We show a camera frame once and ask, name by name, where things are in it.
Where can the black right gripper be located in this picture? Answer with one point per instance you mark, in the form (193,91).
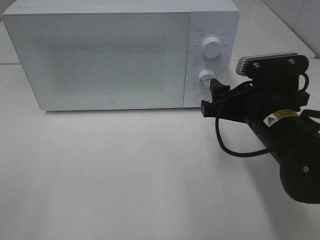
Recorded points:
(257,100)

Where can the white timer knob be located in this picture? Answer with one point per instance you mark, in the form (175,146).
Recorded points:
(205,76)

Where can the white microwave door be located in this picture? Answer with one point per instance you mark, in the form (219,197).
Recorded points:
(103,61)

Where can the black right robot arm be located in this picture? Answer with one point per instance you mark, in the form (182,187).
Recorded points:
(293,139)

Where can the upper white power knob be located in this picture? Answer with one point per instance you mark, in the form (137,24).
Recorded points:
(211,46)

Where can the white microwave oven body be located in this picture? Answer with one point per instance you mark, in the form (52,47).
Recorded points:
(206,18)

